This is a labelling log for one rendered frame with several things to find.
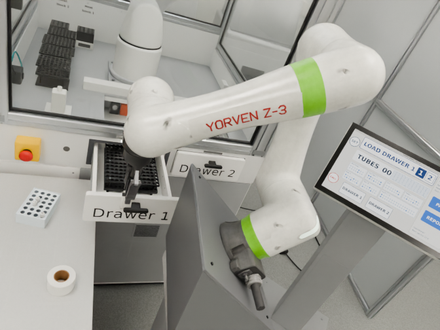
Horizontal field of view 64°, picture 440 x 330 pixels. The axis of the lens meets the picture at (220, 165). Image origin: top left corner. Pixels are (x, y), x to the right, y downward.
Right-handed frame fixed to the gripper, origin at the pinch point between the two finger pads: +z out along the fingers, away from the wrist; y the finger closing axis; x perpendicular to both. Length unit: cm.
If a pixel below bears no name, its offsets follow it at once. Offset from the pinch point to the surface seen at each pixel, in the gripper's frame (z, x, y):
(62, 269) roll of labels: 12.8, -15.7, 14.2
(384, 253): 59, 169, -21
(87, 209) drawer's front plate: 6.8, -10.3, -2.1
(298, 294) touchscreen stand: 63, 96, 0
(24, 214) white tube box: 14.0, -27.3, -6.0
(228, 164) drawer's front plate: 5, 43, -27
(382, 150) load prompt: -21, 95, -12
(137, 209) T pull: 2.2, 3.4, 1.1
